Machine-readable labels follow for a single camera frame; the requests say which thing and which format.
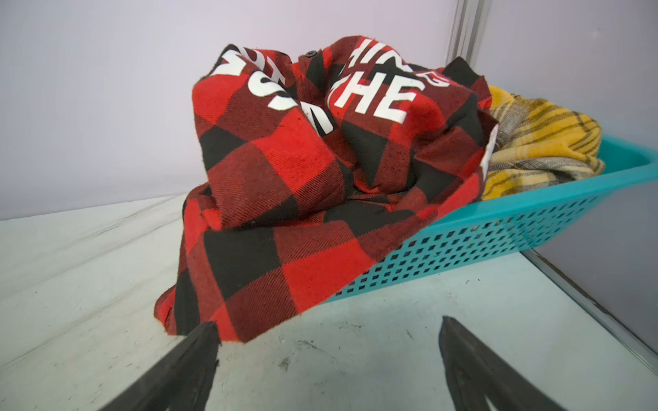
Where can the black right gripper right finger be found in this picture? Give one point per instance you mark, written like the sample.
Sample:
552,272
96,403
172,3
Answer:
478,379

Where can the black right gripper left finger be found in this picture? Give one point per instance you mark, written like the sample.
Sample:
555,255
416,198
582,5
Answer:
181,380

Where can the red black plaid shirt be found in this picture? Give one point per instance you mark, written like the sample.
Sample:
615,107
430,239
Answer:
317,169

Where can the teal plastic basket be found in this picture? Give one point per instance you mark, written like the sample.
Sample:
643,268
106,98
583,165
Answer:
494,228

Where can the yellow plaid shirt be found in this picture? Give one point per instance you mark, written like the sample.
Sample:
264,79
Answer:
540,145

